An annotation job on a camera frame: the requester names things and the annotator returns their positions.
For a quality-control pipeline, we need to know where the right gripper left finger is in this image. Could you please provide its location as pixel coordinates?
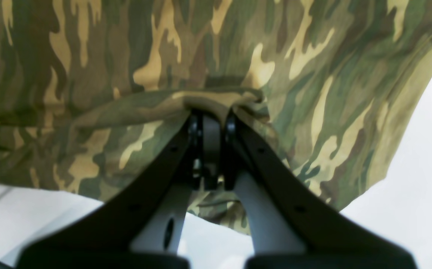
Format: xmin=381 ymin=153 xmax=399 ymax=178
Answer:
xmin=16 ymin=112 xmax=202 ymax=269

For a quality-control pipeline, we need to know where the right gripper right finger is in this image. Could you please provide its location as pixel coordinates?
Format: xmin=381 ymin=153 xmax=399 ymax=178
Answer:
xmin=223 ymin=113 xmax=416 ymax=269

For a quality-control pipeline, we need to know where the camouflage t-shirt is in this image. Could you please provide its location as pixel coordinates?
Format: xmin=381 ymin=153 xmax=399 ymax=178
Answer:
xmin=0 ymin=0 xmax=432 ymax=235

